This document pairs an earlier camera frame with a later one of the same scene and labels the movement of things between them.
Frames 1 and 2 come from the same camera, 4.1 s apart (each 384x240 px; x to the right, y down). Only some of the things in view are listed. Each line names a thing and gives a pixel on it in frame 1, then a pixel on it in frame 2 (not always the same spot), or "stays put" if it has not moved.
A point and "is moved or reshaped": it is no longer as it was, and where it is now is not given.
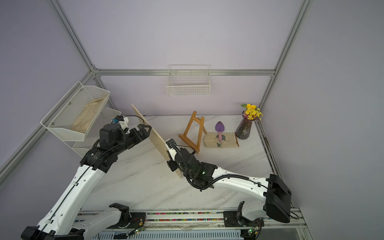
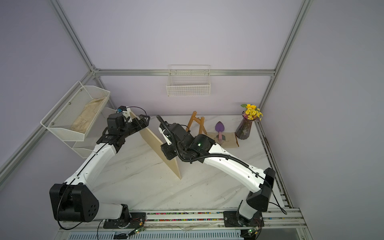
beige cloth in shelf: x=82 y=121 stays put
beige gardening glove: x=211 y=139 stays put
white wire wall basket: x=189 y=80 stays put
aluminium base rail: x=193 y=224 stays put
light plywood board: x=160 y=141 is moved or reshaped
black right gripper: x=174 y=164 to x=168 y=150
